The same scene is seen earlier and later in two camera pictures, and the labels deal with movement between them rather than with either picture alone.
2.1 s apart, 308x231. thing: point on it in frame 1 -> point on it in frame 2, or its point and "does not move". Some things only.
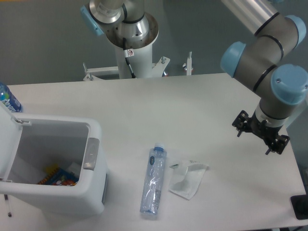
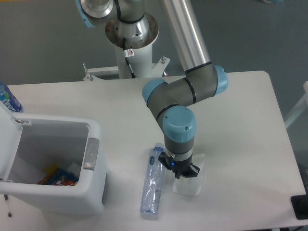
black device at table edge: x=300 y=206 does not move
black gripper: x=244 y=122 -> x=185 y=168
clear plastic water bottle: x=154 y=182 does not move
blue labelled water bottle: x=7 y=97 does not move
